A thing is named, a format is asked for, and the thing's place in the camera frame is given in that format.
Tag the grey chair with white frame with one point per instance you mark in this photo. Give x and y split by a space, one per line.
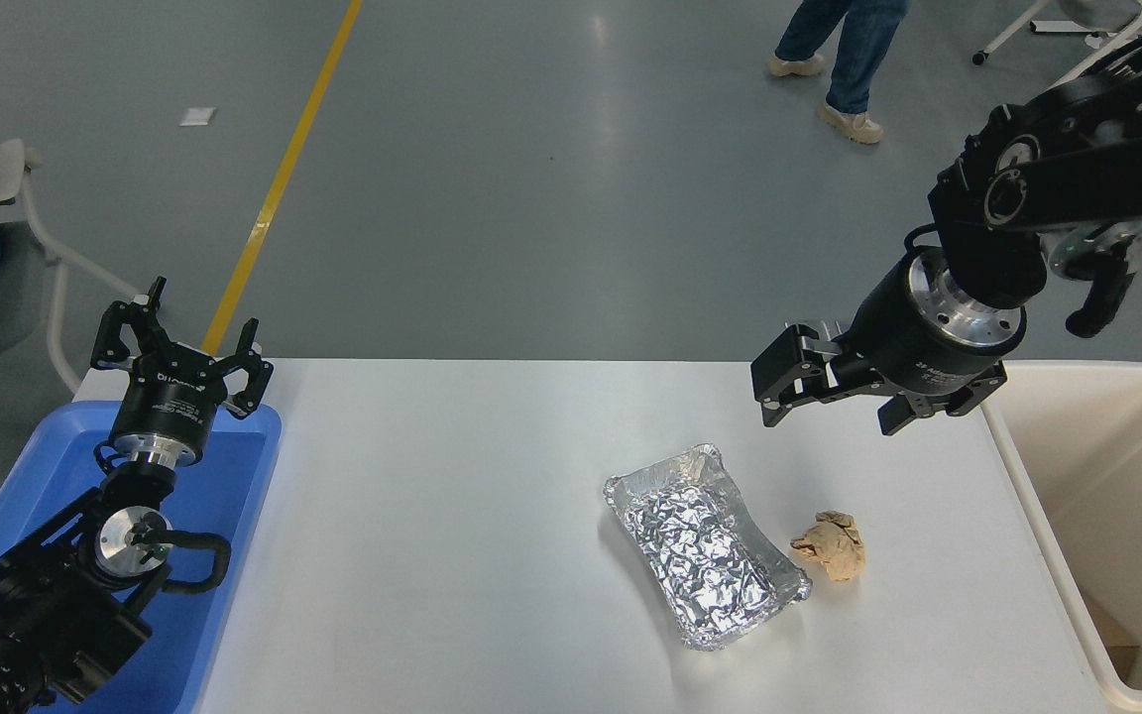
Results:
21 288

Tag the blue plastic tray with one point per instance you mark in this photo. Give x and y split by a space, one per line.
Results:
234 476

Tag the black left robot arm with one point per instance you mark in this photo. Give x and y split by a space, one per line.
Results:
46 615

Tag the standing person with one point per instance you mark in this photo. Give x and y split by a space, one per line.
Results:
858 50

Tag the large pale bin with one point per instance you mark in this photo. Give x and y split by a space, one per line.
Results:
1126 496

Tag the crumpled tan paper ball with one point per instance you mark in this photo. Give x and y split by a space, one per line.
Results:
832 547

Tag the white wheeled chair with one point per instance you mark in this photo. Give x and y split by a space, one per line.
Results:
1111 20

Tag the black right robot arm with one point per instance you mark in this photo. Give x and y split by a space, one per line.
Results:
1086 169

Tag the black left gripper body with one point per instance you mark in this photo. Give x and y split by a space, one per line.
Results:
170 402

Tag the white paper scrap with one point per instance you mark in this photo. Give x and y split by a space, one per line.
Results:
198 116

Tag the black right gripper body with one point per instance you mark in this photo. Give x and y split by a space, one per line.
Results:
913 352

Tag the foil tray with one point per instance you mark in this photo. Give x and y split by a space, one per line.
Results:
700 545

